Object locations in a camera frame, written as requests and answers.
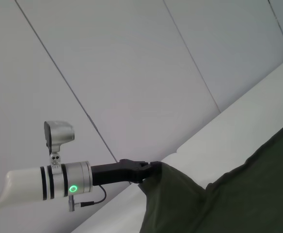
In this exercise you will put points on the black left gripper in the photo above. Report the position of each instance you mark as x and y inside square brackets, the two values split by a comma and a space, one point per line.
[117, 173]

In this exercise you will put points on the dark green shirt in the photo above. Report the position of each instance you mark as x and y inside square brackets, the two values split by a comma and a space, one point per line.
[228, 194]

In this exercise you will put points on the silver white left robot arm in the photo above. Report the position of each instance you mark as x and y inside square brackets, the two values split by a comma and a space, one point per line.
[35, 183]

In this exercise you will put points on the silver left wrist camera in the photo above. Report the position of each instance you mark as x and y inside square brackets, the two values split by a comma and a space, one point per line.
[59, 136]

